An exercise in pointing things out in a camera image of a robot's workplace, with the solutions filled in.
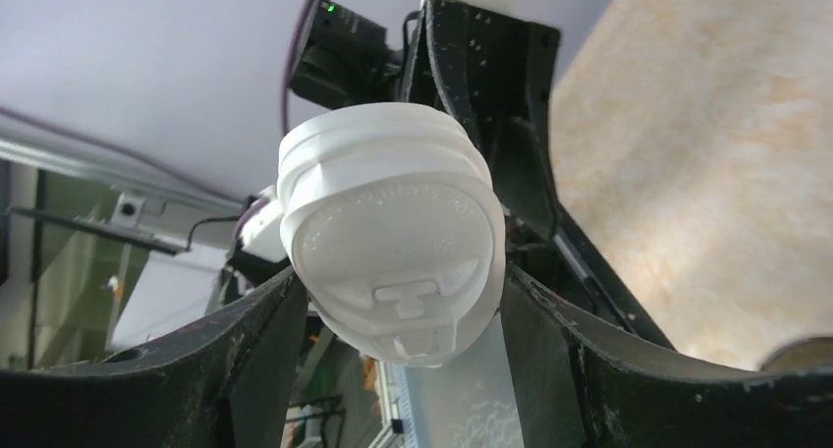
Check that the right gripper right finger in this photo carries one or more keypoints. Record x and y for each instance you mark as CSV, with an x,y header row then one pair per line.
x,y
582,382

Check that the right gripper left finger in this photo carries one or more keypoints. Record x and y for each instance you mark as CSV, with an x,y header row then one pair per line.
x,y
223,380

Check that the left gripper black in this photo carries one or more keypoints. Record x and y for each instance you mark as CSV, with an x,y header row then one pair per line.
x,y
493,74

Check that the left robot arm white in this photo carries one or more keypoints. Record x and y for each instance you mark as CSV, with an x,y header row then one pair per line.
x,y
401,206

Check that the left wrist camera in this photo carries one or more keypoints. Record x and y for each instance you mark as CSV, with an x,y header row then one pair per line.
x,y
343,59

